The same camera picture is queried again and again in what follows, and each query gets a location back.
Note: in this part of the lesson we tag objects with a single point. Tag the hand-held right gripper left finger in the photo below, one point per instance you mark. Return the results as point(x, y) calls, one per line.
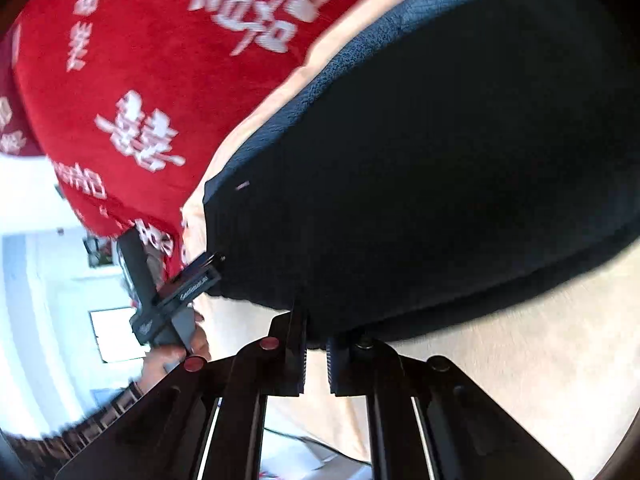
point(296, 360)

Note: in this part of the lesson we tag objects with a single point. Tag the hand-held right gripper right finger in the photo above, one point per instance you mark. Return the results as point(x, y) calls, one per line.
point(337, 367)

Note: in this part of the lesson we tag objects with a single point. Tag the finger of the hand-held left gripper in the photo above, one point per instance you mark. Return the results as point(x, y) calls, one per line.
point(202, 262)

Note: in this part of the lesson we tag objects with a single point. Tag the black pants with blue waistband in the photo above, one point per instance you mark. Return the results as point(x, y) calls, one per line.
point(425, 160)

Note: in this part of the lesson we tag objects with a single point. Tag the person's left hand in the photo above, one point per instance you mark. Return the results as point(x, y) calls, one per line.
point(172, 360)

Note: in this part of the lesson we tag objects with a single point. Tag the cream cloth table cover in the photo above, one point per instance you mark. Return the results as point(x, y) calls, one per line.
point(500, 390)

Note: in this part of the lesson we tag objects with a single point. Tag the red printed blanket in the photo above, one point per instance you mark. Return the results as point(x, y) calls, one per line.
point(165, 60)

